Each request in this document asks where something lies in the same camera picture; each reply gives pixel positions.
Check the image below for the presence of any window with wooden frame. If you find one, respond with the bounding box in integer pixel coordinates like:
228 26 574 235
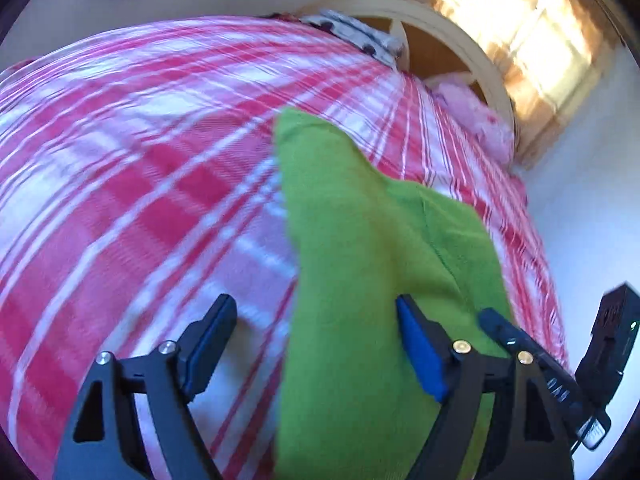
404 0 617 169

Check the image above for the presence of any pink pillow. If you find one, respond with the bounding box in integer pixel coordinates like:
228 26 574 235
432 82 514 164

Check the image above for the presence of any green knit sweater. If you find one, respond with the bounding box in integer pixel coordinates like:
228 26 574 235
272 107 517 480

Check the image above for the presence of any cream wooden headboard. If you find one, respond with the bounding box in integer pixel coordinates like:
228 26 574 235
295 0 517 162

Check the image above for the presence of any red plaid blanket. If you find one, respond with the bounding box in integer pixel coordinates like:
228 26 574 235
0 16 574 480

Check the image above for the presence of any black and white patterned pillow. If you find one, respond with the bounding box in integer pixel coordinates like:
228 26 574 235
300 9 406 69

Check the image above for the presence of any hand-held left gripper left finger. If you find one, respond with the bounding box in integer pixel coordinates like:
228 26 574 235
52 294 238 480

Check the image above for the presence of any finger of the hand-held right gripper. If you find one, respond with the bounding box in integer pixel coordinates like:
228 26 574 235
478 308 538 361

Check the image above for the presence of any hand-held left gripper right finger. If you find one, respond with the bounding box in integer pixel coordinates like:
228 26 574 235
396 294 575 480

